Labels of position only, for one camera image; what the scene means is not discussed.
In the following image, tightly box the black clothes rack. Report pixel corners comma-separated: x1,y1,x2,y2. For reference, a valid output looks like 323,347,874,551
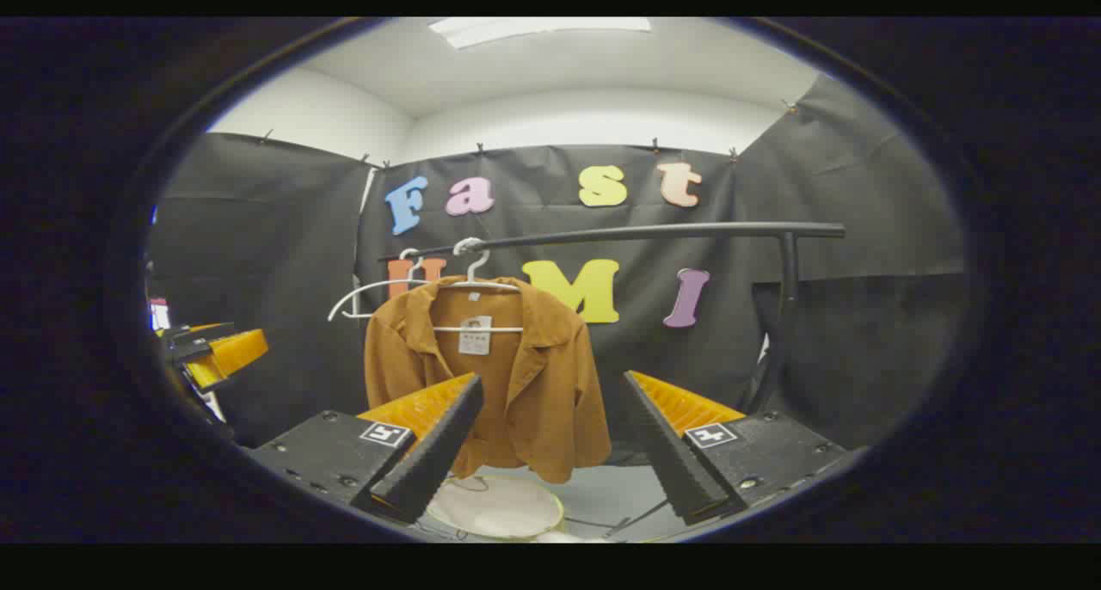
377,221,847,415

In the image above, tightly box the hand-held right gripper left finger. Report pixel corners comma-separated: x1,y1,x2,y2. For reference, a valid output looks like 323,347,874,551
248,372,485,525

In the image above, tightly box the black backdrop cloth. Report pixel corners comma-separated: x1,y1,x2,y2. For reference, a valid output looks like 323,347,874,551
146,74,969,453

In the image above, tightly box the white clothes hanger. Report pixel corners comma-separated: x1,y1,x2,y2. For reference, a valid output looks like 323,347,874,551
430,237,526,334
327,248,431,323

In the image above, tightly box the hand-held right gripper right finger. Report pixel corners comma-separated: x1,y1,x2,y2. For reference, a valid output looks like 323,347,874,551
623,370,861,526

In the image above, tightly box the brown shirt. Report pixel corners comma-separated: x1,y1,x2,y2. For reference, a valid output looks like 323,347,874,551
364,274,613,485

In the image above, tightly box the white laundry hamper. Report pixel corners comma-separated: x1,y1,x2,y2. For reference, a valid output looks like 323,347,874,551
424,473,567,542

